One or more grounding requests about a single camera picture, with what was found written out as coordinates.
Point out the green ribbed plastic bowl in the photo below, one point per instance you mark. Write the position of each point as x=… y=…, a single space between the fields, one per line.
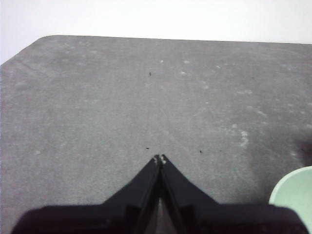
x=292 y=190

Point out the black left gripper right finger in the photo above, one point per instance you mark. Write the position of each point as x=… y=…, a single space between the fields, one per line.
x=219 y=219

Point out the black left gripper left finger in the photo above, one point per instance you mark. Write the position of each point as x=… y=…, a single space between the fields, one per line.
x=97 y=219

